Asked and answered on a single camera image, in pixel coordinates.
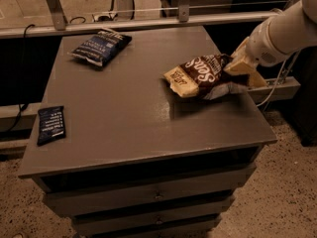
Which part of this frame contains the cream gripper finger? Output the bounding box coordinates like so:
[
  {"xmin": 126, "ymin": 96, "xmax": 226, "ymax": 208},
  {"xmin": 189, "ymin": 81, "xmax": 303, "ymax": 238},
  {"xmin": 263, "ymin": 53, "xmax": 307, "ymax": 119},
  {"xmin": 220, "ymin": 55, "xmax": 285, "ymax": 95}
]
[
  {"xmin": 248, "ymin": 71, "xmax": 266, "ymax": 88},
  {"xmin": 224, "ymin": 60, "xmax": 256, "ymax": 76}
]

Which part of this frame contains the brown chip bag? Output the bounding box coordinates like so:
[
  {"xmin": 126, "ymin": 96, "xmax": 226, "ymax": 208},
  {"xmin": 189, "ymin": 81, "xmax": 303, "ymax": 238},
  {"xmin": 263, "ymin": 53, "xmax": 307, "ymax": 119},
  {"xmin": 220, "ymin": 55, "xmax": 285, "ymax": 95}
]
[{"xmin": 163, "ymin": 55, "xmax": 249, "ymax": 100}]

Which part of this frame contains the blue chip bag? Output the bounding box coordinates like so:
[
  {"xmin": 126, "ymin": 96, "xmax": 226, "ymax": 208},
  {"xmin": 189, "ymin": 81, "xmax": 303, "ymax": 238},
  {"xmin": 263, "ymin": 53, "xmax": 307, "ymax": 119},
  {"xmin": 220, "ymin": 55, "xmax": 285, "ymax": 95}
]
[{"xmin": 69, "ymin": 28, "xmax": 132, "ymax": 67}]

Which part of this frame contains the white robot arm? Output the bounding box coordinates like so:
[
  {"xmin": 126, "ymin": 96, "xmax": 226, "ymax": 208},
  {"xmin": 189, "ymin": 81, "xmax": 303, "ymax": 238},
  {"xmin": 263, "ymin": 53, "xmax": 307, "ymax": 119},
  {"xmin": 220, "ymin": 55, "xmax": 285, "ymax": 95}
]
[{"xmin": 224, "ymin": 0, "xmax": 317, "ymax": 87}]

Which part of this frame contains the grey drawer cabinet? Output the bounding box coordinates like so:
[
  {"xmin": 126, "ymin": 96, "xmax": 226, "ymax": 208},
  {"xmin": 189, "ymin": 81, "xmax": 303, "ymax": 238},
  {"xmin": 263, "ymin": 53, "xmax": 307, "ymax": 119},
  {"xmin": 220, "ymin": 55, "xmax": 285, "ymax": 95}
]
[{"xmin": 19, "ymin": 27, "xmax": 275, "ymax": 238}]

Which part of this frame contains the white power strip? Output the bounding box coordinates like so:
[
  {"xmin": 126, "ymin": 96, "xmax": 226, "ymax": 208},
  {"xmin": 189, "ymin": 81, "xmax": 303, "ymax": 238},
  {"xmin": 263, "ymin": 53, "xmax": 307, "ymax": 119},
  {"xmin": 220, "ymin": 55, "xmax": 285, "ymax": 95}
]
[{"xmin": 92, "ymin": 13, "xmax": 118, "ymax": 22}]

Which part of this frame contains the small dark blue snack packet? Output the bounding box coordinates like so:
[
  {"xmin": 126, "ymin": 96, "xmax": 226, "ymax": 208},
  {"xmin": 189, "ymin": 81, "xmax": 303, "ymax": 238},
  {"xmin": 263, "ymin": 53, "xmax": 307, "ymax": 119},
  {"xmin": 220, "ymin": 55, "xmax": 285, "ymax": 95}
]
[{"xmin": 37, "ymin": 106, "xmax": 66, "ymax": 146}]

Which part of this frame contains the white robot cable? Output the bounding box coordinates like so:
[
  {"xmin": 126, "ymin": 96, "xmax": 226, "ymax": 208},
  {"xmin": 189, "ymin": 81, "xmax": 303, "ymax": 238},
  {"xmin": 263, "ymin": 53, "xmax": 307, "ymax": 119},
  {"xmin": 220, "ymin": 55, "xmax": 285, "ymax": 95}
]
[{"xmin": 256, "ymin": 50, "xmax": 301, "ymax": 108}]

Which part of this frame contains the metal railing frame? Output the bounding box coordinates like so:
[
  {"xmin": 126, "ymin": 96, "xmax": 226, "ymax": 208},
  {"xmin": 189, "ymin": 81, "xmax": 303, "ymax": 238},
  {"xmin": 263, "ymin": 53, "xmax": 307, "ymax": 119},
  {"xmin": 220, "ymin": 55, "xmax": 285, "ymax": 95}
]
[{"xmin": 0, "ymin": 0, "xmax": 317, "ymax": 40}]

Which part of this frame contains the black cable at left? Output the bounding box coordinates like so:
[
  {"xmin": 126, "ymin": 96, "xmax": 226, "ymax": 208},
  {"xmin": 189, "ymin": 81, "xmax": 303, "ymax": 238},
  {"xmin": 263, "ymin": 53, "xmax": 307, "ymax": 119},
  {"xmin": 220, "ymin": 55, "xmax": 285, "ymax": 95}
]
[{"xmin": 0, "ymin": 24, "xmax": 36, "ymax": 134}]

